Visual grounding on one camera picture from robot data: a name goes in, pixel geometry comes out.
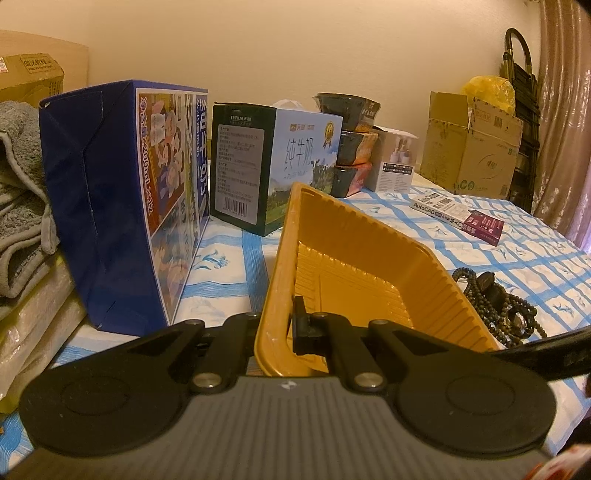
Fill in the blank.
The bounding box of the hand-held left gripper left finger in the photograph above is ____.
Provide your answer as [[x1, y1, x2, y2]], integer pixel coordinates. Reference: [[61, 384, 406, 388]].
[[126, 311, 262, 393]]

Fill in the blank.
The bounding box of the white software book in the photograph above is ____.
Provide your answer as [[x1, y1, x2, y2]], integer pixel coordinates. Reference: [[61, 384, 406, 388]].
[[409, 192, 482, 228]]

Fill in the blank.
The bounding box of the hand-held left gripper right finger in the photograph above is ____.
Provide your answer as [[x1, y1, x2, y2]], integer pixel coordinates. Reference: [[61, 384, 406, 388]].
[[288, 295, 445, 393]]

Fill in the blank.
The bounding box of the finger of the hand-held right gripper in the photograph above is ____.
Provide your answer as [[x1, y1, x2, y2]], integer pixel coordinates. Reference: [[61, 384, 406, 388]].
[[476, 271, 511, 315], [496, 325, 591, 385]]

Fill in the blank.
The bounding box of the dark folded step ladder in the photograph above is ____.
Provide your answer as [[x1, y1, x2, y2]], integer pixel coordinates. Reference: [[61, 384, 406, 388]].
[[501, 28, 542, 214]]

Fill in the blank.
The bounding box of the beige patterned curtain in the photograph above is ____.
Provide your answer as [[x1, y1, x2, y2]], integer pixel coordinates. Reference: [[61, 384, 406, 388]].
[[531, 0, 591, 254]]

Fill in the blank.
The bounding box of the small white product box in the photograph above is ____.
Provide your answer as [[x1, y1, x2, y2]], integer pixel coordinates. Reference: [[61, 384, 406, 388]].
[[369, 126, 419, 193]]

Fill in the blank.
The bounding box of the dark green bead necklace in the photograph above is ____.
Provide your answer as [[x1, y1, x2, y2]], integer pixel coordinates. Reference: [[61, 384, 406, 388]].
[[451, 267, 513, 349]]

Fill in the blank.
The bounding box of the blue milk carton box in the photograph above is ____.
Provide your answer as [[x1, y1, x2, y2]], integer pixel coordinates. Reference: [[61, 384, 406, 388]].
[[38, 79, 208, 336]]

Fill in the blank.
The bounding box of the green white milk carton box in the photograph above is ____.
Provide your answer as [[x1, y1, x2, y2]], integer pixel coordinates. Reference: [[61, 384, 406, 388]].
[[210, 99, 345, 237]]

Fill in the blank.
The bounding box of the clear plastic wrapped bedding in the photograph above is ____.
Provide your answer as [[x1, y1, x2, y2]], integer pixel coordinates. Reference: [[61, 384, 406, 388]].
[[0, 256, 89, 413]]

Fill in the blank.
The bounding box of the yellow plastic tray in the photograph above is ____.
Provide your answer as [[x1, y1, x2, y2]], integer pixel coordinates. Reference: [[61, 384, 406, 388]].
[[254, 181, 502, 378]]

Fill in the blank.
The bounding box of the blue checked bedsheet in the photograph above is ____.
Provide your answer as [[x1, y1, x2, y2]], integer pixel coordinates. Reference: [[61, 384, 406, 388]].
[[0, 173, 591, 462]]

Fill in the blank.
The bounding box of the open brown cardboard box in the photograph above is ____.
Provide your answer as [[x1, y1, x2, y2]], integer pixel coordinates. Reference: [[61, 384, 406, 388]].
[[419, 91, 525, 200]]

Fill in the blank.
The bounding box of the small maroon box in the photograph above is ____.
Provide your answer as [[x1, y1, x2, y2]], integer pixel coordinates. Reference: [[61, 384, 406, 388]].
[[462, 211, 506, 246]]

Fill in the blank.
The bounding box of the taped cardboard box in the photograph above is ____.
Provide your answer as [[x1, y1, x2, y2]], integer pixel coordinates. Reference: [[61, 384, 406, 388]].
[[0, 53, 66, 103]]

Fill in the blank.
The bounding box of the black instant noodle bowl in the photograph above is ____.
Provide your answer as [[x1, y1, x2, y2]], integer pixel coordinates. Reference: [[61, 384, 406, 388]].
[[339, 130, 380, 167], [330, 162, 373, 198], [313, 92, 382, 132]]

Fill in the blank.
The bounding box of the yellow plastic bag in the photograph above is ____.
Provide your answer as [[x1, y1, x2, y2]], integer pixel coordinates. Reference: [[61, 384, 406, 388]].
[[463, 76, 516, 114]]

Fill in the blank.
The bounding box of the grey towel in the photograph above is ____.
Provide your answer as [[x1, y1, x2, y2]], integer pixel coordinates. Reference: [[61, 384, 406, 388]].
[[0, 100, 62, 299]]

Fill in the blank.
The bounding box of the red white patterned cloth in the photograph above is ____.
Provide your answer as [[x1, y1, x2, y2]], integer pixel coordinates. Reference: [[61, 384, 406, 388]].
[[540, 442, 591, 480]]

